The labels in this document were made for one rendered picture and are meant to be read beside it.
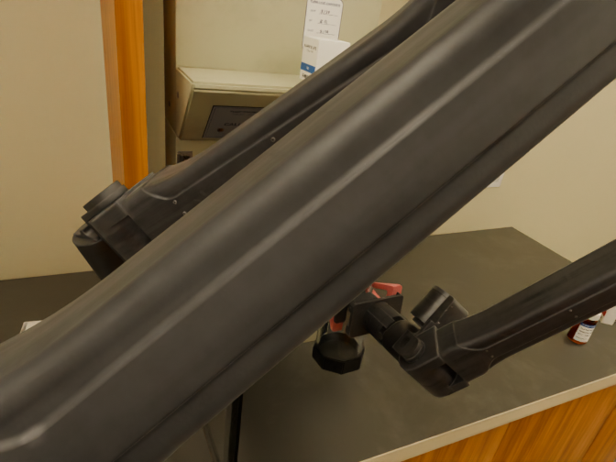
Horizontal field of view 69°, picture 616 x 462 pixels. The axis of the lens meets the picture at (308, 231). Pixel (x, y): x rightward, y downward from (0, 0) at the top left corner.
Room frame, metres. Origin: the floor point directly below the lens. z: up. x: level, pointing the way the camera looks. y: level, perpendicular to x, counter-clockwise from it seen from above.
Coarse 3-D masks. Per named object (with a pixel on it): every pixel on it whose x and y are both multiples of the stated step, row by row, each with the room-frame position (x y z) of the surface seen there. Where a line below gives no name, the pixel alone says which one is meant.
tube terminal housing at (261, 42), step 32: (192, 0) 0.66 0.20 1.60; (224, 0) 0.68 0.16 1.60; (256, 0) 0.70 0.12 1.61; (288, 0) 0.73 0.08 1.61; (352, 0) 0.78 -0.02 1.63; (192, 32) 0.66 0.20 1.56; (224, 32) 0.68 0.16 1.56; (256, 32) 0.71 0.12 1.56; (288, 32) 0.73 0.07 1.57; (352, 32) 0.78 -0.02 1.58; (192, 64) 0.66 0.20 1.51; (224, 64) 0.68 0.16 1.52; (256, 64) 0.71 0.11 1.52; (288, 64) 0.73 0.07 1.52
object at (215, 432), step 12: (228, 408) 0.38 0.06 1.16; (216, 420) 0.42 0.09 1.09; (228, 420) 0.38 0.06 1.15; (204, 432) 0.47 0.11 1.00; (216, 432) 0.42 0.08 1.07; (228, 432) 0.38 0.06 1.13; (216, 444) 0.42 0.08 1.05; (228, 444) 0.37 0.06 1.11; (216, 456) 0.41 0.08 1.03; (228, 456) 0.37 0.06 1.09
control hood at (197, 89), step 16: (176, 80) 0.64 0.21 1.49; (192, 80) 0.56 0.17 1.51; (208, 80) 0.58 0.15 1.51; (224, 80) 0.59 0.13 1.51; (240, 80) 0.61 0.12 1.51; (256, 80) 0.63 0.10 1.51; (272, 80) 0.65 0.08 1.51; (288, 80) 0.67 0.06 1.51; (176, 96) 0.65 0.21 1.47; (192, 96) 0.56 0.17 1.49; (208, 96) 0.57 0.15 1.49; (224, 96) 0.58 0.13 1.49; (240, 96) 0.59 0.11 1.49; (256, 96) 0.59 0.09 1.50; (272, 96) 0.60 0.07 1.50; (176, 112) 0.65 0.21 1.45; (192, 112) 0.59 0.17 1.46; (208, 112) 0.59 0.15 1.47; (176, 128) 0.65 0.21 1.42; (192, 128) 0.62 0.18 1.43
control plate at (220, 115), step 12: (216, 108) 0.59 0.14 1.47; (228, 108) 0.60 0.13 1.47; (240, 108) 0.60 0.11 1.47; (252, 108) 0.61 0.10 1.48; (216, 120) 0.61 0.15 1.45; (228, 120) 0.62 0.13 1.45; (240, 120) 0.63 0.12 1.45; (204, 132) 0.63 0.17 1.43; (216, 132) 0.64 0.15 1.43; (228, 132) 0.64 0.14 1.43
